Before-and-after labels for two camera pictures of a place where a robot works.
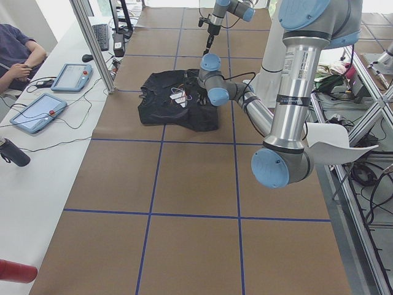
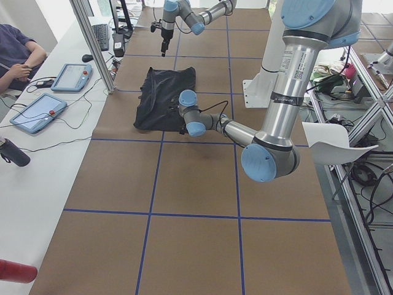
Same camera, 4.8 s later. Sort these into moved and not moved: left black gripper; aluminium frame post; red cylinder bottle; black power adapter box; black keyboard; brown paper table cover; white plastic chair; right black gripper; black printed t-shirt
Moved: black printed t-shirt; left black gripper; right black gripper
Not moved: white plastic chair; black keyboard; red cylinder bottle; aluminium frame post; brown paper table cover; black power adapter box
